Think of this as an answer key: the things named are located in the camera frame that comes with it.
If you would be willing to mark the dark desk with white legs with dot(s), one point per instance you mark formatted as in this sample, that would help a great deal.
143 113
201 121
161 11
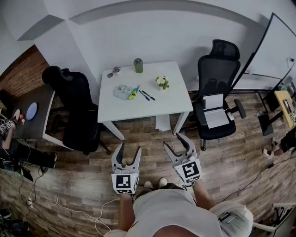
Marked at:
34 129

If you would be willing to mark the person's left forearm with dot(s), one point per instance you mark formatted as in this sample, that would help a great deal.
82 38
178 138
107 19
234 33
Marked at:
126 213

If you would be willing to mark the black mesh office chair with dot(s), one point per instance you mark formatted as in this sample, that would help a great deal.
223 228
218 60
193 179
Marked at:
217 69

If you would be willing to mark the blue pen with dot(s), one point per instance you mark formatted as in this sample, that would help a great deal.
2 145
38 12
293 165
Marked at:
144 95

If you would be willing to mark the person's left shoe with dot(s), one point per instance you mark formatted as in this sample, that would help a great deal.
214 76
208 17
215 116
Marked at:
148 184

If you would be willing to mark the white power strip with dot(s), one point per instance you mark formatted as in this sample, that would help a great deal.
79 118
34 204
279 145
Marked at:
29 202

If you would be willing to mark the white laptop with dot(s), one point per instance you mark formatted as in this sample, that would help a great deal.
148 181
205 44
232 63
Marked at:
215 113

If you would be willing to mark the small purple plant in pot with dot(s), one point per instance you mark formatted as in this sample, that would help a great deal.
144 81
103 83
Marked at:
116 70

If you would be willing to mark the light blue pencil pouch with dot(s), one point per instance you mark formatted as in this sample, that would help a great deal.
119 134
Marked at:
122 91

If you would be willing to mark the black pen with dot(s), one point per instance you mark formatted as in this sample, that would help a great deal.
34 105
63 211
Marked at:
148 95

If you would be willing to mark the person's right shoe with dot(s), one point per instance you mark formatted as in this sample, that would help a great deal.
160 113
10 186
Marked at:
162 182

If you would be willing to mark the person's shoe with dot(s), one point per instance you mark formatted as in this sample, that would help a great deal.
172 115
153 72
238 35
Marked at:
148 184
162 182

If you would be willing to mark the person's white shirt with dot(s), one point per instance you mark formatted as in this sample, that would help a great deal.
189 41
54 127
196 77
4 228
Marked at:
175 208

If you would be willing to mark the blue round plate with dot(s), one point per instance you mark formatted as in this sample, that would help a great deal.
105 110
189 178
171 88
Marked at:
31 111

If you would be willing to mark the white metal rack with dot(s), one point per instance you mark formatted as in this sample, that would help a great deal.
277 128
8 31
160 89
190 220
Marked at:
277 220

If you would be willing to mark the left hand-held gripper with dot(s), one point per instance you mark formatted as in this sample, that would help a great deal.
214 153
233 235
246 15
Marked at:
125 182

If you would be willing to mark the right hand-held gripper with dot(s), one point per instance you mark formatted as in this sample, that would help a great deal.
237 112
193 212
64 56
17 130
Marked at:
190 170

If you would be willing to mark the white flowers in white pot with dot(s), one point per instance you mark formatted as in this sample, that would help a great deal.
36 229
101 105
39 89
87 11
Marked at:
162 82

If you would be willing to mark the white box under table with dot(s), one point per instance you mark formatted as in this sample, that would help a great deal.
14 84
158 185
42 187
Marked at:
163 123

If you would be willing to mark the person's right forearm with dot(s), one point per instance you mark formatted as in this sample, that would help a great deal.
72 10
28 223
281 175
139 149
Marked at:
203 195

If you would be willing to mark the green shaker bottle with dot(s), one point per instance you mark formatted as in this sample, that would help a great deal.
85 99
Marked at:
138 66

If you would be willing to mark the yellow wooden table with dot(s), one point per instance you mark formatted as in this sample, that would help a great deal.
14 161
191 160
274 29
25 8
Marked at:
283 101

